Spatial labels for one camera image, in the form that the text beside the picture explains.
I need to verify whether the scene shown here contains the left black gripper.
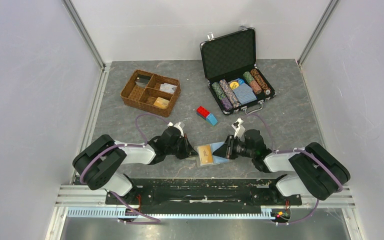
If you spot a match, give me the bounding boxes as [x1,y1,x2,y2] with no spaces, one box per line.
[166,134,199,160]

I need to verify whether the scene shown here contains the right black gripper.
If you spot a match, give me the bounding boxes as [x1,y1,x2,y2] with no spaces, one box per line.
[212,134,255,160]

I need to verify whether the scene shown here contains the gold credit card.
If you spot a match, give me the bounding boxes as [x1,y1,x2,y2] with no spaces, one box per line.
[196,144,214,166]

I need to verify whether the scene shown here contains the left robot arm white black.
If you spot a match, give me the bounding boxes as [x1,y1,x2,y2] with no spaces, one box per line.
[72,122,198,204]

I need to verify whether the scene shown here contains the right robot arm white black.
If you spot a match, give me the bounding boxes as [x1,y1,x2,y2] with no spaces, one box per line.
[213,129,351,204]

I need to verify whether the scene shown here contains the blue playing card deck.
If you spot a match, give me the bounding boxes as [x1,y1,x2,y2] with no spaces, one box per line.
[232,83,257,105]

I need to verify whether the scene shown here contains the gold cards in basket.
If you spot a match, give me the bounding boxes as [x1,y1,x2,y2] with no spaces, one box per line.
[153,97,170,109]

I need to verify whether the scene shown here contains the silver VIP cards stack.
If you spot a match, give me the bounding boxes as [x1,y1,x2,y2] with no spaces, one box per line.
[159,84,176,95]

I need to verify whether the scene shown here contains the black cards in basket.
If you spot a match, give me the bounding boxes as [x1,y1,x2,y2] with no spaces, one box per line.
[135,74,152,88]

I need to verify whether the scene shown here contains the blue toy brick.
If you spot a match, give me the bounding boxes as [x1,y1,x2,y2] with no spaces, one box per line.
[205,113,218,126]

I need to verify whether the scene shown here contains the red toy brick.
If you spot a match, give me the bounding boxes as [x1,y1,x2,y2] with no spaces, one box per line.
[196,106,210,120]

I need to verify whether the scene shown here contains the purple poker chip row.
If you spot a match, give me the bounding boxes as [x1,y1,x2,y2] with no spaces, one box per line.
[218,79,241,108]

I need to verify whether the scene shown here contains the green poker chip row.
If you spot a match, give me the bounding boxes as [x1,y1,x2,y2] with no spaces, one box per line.
[211,82,233,111]

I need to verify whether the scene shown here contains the yellow dealer button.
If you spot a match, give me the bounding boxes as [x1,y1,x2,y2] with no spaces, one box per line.
[229,80,240,90]

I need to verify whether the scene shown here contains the brown wicker divided basket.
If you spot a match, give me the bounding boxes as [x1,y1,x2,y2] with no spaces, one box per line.
[120,69,181,118]

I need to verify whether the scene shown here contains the green pink chip row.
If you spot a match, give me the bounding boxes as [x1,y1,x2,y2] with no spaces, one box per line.
[242,71,262,95]

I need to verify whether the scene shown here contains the brown poker chip row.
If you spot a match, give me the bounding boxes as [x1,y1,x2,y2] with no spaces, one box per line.
[250,69,272,96]

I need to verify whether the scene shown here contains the black poker chip case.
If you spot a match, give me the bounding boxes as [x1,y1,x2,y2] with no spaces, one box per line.
[199,26,277,116]

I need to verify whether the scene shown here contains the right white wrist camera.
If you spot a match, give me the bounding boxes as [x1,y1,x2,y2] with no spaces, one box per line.
[231,117,246,139]

